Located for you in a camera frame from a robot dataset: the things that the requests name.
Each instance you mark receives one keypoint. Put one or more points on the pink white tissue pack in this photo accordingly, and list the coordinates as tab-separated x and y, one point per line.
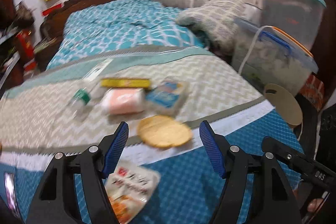
123	101

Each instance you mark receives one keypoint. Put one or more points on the grey wall shelf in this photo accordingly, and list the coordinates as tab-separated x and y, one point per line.
9	53

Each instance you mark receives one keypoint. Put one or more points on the patterned bed cover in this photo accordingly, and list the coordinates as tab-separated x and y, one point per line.
60	110

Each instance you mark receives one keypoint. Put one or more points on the round yellow biscuit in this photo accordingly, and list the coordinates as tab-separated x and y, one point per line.
161	131

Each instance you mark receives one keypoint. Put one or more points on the grey patterned folded blanket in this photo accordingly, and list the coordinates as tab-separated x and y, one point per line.
216	19

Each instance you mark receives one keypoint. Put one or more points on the clear box orange lid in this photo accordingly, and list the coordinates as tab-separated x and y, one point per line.
267	55

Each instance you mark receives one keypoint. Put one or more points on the red brown carton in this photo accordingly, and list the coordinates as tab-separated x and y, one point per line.
313	91

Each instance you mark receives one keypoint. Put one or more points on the white orange snack bag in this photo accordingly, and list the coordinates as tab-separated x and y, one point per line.
129	188

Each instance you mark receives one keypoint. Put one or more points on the yellow rectangular box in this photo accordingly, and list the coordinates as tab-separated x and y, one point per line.
124	83

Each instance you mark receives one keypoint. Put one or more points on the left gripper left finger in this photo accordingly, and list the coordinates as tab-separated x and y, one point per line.
70	182

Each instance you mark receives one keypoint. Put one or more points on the smartphone with lit screen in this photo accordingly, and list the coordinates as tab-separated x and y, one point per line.
11	196

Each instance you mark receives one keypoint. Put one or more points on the carved wooden headboard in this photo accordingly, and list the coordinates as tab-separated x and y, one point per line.
52	28

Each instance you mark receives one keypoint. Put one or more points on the blue white packet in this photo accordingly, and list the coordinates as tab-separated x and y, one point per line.
168	97

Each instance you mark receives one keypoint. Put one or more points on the beige round trash bin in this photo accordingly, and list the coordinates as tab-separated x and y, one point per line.
284	103

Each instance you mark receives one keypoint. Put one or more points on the clear bottle green label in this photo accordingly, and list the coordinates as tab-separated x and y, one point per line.
84	101

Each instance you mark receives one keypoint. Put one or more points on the red gift bag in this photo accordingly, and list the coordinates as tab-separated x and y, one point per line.
23	43

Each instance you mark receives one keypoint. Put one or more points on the teal patterned quilt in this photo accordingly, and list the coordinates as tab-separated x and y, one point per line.
119	25

